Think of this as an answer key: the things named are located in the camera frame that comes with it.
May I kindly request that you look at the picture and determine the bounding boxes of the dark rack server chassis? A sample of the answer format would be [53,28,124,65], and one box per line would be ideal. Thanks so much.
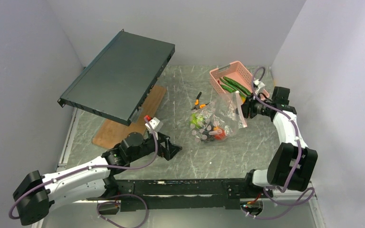
[58,30,175,126]

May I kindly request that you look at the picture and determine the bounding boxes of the orange black pliers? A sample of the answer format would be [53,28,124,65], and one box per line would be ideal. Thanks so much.
[191,92,209,111]

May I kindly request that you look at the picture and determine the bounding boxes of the clear zip top bag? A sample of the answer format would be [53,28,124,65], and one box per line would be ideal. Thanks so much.
[188,93,248,143]

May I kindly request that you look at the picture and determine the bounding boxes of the purple cable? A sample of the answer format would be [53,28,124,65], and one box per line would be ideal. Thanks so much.
[9,117,160,220]

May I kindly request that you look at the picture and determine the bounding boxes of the green fake chili pepper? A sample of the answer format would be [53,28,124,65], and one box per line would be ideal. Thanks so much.
[220,85,237,93]

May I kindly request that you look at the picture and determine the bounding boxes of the green fake cucumber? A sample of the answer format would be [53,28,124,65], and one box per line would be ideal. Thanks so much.
[223,76,251,95]

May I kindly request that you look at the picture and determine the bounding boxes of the small orange fake fruit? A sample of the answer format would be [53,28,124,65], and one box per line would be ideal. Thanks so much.
[214,127,226,141]

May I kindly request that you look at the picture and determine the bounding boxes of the wooden base board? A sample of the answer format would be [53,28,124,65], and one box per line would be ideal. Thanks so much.
[92,85,167,149]

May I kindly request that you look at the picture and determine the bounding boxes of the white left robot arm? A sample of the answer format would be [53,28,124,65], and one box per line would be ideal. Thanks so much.
[9,132,182,226]

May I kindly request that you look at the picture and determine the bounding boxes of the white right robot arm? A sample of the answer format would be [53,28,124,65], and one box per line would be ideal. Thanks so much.
[241,86,318,197]

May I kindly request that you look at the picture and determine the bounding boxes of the black fake grape bunch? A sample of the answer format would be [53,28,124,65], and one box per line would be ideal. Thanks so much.
[199,123,215,142]

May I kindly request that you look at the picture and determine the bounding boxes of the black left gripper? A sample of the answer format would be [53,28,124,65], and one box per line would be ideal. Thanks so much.
[129,130,182,162]

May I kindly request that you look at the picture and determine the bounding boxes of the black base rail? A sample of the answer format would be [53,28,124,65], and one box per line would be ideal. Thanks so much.
[91,178,262,212]

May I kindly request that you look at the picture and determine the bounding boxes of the pink plastic basket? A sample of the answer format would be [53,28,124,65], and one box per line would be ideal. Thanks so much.
[210,61,269,103]

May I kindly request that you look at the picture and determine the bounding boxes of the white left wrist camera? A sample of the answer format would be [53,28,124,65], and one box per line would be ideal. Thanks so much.
[144,115,163,136]

